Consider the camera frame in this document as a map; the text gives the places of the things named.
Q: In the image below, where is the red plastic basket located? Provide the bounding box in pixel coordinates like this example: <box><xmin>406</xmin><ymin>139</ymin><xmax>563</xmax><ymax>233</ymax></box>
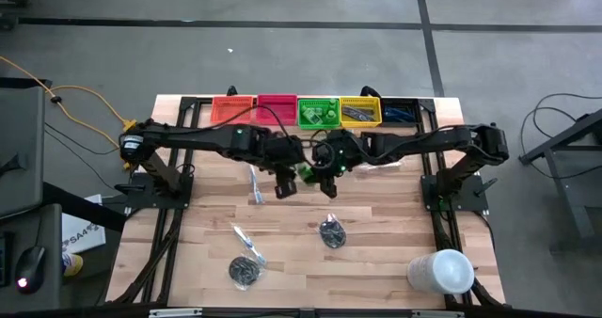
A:
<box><xmin>256</xmin><ymin>94</ymin><xmax>299</xmax><ymax>126</ymax></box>

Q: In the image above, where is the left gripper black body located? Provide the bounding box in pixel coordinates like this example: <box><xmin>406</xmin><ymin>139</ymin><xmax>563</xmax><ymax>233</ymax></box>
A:
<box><xmin>272</xmin><ymin>165</ymin><xmax>300</xmax><ymax>200</ymax></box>

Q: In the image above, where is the yellow plastic basket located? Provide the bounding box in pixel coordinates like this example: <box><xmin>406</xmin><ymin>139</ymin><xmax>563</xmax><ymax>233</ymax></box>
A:
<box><xmin>339</xmin><ymin>95</ymin><xmax>382</xmax><ymax>129</ymax></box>

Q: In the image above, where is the black aluminium table frame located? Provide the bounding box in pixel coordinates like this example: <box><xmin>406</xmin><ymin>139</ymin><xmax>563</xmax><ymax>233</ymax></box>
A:
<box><xmin>105</xmin><ymin>95</ymin><xmax>508</xmax><ymax>318</ymax></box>

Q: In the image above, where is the silver metal bracket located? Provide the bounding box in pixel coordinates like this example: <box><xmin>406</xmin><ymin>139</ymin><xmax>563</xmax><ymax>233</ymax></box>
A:
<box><xmin>148</xmin><ymin>308</ymin><xmax>204</xmax><ymax>318</ymax></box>
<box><xmin>411</xmin><ymin>310</ymin><xmax>466</xmax><ymax>318</ymax></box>

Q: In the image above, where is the orange plastic basket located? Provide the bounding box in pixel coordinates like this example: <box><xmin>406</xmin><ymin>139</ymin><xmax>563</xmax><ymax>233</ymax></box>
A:
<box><xmin>210</xmin><ymin>95</ymin><xmax>256</xmax><ymax>124</ymax></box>

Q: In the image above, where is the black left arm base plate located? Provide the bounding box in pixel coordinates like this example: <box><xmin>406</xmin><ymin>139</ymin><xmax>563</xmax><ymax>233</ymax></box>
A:
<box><xmin>114</xmin><ymin>171</ymin><xmax>195</xmax><ymax>211</ymax></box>

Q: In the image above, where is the white cylindrical container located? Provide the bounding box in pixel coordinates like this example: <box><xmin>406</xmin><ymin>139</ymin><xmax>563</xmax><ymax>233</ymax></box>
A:
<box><xmin>405</xmin><ymin>247</ymin><xmax>476</xmax><ymax>295</ymax></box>

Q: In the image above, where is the black metal stand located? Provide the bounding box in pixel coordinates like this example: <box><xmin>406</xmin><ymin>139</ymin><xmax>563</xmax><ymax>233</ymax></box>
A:
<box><xmin>518</xmin><ymin>107</ymin><xmax>602</xmax><ymax>256</ymax></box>

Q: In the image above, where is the blue toothbrush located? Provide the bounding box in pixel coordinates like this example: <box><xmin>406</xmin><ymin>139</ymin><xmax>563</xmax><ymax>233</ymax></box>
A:
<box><xmin>230</xmin><ymin>222</ymin><xmax>268</xmax><ymax>268</ymax></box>
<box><xmin>248</xmin><ymin>164</ymin><xmax>263</xmax><ymax>206</ymax></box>

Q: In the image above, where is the black floor cable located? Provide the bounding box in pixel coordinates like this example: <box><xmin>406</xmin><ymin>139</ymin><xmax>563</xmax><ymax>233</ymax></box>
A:
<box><xmin>44</xmin><ymin>122</ymin><xmax>121</xmax><ymax>157</ymax></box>
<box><xmin>516</xmin><ymin>91</ymin><xmax>602</xmax><ymax>181</ymax></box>

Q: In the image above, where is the black computer mouse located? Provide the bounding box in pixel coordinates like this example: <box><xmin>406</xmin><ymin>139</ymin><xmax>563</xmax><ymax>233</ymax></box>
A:
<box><xmin>14</xmin><ymin>245</ymin><xmax>48</xmax><ymax>295</ymax></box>

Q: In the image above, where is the round black hairbrush in bag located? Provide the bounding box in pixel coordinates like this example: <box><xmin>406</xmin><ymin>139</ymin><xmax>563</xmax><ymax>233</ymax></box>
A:
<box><xmin>228</xmin><ymin>253</ymin><xmax>265</xmax><ymax>293</ymax></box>
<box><xmin>318</xmin><ymin>213</ymin><xmax>348</xmax><ymax>250</ymax></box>

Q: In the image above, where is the yellow extension cord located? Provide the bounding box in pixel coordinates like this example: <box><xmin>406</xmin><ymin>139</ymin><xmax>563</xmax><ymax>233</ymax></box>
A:
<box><xmin>0</xmin><ymin>56</ymin><xmax>140</xmax><ymax>171</ymax></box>

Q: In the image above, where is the grey desk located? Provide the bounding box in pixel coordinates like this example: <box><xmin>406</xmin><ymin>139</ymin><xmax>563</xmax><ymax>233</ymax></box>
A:
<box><xmin>0</xmin><ymin>202</ymin><xmax>65</xmax><ymax>312</ymax></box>

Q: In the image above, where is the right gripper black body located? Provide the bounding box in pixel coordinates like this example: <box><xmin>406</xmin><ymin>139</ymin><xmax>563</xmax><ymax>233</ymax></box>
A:
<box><xmin>312</xmin><ymin>129</ymin><xmax>366</xmax><ymax>181</ymax></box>

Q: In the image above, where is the black diagonal bar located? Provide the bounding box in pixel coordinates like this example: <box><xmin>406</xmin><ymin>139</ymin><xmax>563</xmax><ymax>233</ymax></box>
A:
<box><xmin>40</xmin><ymin>180</ymin><xmax>129</xmax><ymax>233</ymax></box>

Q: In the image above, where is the white printed box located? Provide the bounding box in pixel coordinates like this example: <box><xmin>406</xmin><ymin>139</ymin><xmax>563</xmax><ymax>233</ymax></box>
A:
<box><xmin>59</xmin><ymin>193</ymin><xmax>107</xmax><ymax>256</ymax></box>

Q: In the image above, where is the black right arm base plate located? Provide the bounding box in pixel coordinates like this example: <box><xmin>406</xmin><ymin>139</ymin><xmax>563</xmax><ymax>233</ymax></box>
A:
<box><xmin>420</xmin><ymin>174</ymin><xmax>499</xmax><ymax>212</ymax></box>

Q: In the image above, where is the black plastic basket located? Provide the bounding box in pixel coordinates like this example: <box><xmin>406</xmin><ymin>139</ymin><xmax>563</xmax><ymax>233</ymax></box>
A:
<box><xmin>379</xmin><ymin>97</ymin><xmax>421</xmax><ymax>124</ymax></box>

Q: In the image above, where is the green plastic basket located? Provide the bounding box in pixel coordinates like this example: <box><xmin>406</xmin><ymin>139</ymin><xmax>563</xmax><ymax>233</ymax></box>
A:
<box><xmin>297</xmin><ymin>96</ymin><xmax>341</xmax><ymax>131</ymax></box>

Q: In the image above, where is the yellow round object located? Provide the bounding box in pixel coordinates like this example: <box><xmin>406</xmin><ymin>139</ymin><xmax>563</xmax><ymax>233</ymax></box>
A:
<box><xmin>61</xmin><ymin>252</ymin><xmax>85</xmax><ymax>278</ymax></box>

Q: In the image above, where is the dark grey monitor panel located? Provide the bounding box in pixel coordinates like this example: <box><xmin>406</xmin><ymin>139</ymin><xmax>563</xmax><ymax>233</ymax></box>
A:
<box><xmin>0</xmin><ymin>76</ymin><xmax>53</xmax><ymax>220</ymax></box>

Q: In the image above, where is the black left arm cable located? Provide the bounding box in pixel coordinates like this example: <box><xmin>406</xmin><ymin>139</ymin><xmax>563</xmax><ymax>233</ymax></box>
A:
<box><xmin>187</xmin><ymin>103</ymin><xmax>293</xmax><ymax>143</ymax></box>

